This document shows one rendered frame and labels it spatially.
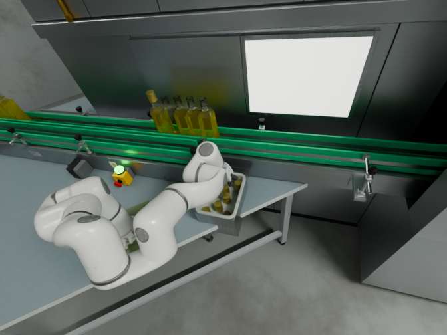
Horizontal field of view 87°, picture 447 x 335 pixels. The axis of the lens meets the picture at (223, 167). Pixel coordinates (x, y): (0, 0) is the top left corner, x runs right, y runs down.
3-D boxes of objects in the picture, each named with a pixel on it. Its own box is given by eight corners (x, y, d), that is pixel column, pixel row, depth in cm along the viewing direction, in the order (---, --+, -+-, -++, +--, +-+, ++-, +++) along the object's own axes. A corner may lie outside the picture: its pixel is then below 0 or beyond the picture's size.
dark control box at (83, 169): (94, 169, 133) (86, 159, 127) (86, 180, 128) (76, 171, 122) (83, 167, 135) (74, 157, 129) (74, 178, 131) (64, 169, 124)
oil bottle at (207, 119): (221, 141, 113) (213, 104, 97) (217, 150, 110) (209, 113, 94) (210, 141, 115) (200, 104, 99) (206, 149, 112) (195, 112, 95)
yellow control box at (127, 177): (136, 175, 125) (130, 167, 120) (129, 187, 121) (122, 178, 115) (125, 173, 127) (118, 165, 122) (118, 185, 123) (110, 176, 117)
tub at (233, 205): (248, 185, 110) (247, 173, 104) (237, 228, 97) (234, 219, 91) (213, 180, 115) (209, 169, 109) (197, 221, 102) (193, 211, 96)
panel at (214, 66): (350, 115, 97) (380, 26, 72) (350, 120, 96) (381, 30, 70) (159, 105, 123) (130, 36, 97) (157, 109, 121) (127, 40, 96)
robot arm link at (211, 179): (159, 213, 65) (194, 178, 83) (202, 224, 61) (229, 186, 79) (156, 186, 61) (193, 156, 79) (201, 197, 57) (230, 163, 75)
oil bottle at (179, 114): (199, 139, 117) (187, 103, 101) (195, 147, 114) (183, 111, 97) (189, 138, 118) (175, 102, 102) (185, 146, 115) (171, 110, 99)
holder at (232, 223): (250, 177, 114) (249, 166, 108) (236, 228, 98) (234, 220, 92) (217, 172, 119) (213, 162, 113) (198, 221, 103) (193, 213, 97)
